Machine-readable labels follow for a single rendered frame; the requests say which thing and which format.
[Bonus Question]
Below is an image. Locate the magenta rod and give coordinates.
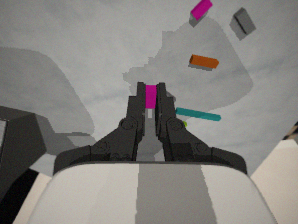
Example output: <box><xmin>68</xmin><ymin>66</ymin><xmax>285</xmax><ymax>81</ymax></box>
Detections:
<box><xmin>145</xmin><ymin>85</ymin><xmax>157</xmax><ymax>108</ymax></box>
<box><xmin>191</xmin><ymin>0</ymin><xmax>212</xmax><ymax>20</ymax></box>

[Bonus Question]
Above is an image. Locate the orange rectangular block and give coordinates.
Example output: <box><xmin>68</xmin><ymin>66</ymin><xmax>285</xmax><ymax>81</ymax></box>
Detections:
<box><xmin>189</xmin><ymin>54</ymin><xmax>219</xmax><ymax>68</ymax></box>

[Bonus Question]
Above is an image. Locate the turquoise rod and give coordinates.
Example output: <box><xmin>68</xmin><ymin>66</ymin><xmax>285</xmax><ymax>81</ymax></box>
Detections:
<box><xmin>175</xmin><ymin>107</ymin><xmax>222</xmax><ymax>121</ymax></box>

